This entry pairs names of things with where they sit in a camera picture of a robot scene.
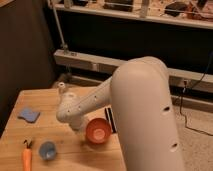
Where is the orange ceramic bowl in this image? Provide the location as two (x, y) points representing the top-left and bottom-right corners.
(85, 118), (111, 144)

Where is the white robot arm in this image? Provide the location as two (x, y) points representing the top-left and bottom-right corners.
(56, 56), (185, 171)

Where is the black striped rectangular block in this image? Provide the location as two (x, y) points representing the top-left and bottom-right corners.
(104, 108), (117, 133)

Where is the small blue cup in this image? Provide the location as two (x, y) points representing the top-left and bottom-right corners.
(39, 141), (57, 161)

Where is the blue sponge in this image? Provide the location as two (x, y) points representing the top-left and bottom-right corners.
(18, 108), (40, 123)

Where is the orange toy carrot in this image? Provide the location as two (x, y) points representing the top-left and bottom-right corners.
(22, 140), (32, 171)

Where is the metal pole stand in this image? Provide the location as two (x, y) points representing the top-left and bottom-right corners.
(50, 0), (77, 56)

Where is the wooden shelf with clutter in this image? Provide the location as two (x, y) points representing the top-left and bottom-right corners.
(47, 0), (213, 30)

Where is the black cable on floor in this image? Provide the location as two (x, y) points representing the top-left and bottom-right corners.
(178, 53), (213, 137)

